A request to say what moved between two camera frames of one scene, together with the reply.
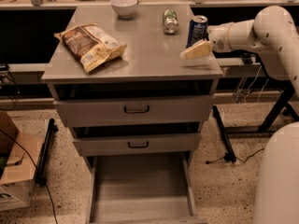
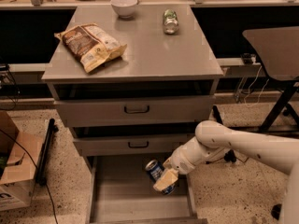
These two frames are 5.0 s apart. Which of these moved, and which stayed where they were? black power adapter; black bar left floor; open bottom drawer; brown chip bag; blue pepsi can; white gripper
Moved: white gripper; blue pepsi can
Stayed: black bar left floor; open bottom drawer; brown chip bag; black power adapter
